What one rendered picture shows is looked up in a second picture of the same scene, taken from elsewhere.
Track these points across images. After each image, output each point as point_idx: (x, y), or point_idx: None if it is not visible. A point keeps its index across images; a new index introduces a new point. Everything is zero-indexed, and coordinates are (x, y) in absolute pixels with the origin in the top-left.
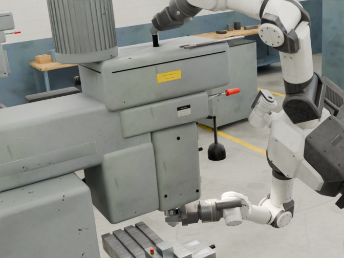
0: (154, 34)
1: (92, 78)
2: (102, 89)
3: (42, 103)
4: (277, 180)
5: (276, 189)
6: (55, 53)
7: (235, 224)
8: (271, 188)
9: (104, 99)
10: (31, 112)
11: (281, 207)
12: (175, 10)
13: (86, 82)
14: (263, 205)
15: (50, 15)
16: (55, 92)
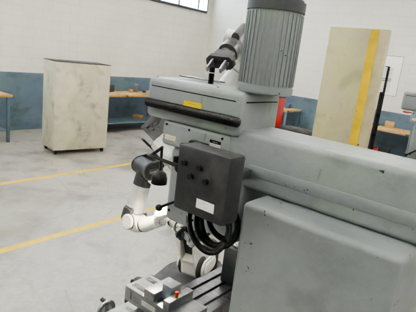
0: (214, 72)
1: (264, 110)
2: (274, 116)
3: (288, 138)
4: (148, 189)
5: (145, 198)
6: (283, 89)
7: None
8: (139, 201)
9: (274, 122)
10: (316, 139)
11: (143, 212)
12: (239, 54)
13: (253, 117)
14: (135, 219)
15: (294, 54)
16: (213, 148)
